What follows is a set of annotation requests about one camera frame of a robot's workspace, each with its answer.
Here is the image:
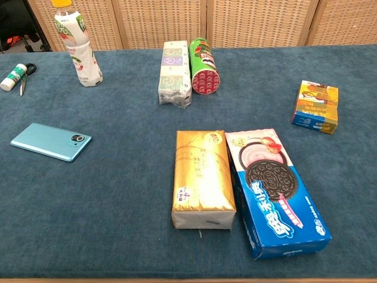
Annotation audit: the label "light blue smartphone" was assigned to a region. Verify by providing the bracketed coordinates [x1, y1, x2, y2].
[10, 123, 93, 163]

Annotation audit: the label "gold wrapped tissue pack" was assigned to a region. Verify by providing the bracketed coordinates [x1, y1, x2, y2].
[171, 130, 237, 231]

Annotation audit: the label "white tissue pack stack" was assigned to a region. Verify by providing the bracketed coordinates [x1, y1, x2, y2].
[157, 40, 193, 109]

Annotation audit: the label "green Pringles can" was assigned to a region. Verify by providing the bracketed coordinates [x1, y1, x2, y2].
[188, 37, 221, 96]

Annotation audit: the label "blue table cloth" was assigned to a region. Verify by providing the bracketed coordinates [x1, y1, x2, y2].
[0, 44, 377, 279]

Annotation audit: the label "blue pink Oreo box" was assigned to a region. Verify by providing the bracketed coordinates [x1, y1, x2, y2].
[224, 127, 333, 261]

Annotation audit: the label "woven folding screen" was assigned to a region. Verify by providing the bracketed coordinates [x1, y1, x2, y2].
[25, 0, 377, 52]

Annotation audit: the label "yellow blue snack box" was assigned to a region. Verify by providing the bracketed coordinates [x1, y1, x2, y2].
[290, 80, 339, 135]

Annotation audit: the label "plastic tea drink bottle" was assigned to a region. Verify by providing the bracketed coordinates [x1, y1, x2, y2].
[51, 0, 104, 88]

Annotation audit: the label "white green glue stick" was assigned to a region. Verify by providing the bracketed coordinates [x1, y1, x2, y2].
[0, 63, 28, 91]

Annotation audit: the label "black tripod stand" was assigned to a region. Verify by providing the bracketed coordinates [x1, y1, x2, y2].
[22, 0, 54, 53]

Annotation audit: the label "black handled scissors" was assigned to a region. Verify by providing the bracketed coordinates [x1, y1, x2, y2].
[19, 62, 38, 97]

